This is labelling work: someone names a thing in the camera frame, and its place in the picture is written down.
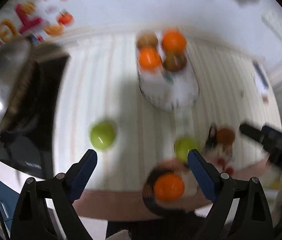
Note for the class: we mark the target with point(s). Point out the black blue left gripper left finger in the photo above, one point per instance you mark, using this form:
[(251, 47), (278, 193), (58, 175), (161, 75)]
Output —
[(31, 218)]

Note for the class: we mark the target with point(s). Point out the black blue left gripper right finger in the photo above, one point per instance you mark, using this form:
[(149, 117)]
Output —
[(252, 219)]

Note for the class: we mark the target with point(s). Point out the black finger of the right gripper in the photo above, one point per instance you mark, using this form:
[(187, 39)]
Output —
[(253, 133)]

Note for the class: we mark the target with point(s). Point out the dark red round fruit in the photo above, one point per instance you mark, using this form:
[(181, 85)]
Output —
[(225, 136)]

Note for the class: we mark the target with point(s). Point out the green apple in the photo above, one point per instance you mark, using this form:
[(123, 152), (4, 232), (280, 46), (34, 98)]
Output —
[(103, 134), (183, 145)]

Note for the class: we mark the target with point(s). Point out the orange low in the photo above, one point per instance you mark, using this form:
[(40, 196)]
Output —
[(169, 187)]

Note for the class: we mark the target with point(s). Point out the calico cat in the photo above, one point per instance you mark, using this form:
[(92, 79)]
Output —
[(221, 155)]

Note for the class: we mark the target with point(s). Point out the dark blue phone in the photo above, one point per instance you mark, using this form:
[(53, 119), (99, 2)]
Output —
[(260, 74)]

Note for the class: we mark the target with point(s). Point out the white patterned fruit bowl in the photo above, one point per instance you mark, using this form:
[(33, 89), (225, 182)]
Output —
[(167, 90)]

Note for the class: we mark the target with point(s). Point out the dark brown apple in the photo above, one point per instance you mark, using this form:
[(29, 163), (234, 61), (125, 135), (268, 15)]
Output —
[(174, 62)]

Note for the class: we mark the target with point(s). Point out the orange in bowl rear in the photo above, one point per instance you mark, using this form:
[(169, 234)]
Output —
[(173, 41)]

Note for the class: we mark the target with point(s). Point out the orange in bowl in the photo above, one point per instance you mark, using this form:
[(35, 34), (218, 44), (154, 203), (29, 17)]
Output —
[(149, 59), (173, 41)]

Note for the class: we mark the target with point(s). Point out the orange in bowl left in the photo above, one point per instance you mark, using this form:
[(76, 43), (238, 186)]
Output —
[(149, 59)]

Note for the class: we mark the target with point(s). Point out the striped counter mat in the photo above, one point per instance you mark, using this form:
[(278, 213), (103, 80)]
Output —
[(101, 82)]

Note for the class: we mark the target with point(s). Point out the brown-green apple rear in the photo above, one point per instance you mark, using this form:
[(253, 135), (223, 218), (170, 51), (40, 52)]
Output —
[(147, 40)]

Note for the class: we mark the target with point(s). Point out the colourful wall sticker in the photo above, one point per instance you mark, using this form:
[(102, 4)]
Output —
[(40, 18)]

